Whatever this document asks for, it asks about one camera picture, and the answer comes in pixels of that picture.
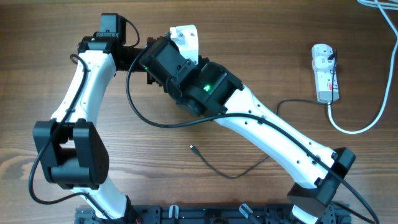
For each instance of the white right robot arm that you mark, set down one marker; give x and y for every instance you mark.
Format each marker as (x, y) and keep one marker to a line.
(211, 92)

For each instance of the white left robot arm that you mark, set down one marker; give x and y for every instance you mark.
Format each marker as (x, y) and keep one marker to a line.
(70, 150)

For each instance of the white charger adapter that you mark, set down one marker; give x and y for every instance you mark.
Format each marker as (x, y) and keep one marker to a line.
(324, 62)

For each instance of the white power strip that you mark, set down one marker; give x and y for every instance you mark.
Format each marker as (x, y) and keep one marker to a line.
(326, 83)

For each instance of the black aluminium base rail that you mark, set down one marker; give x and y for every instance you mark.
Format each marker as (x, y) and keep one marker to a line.
(273, 213)

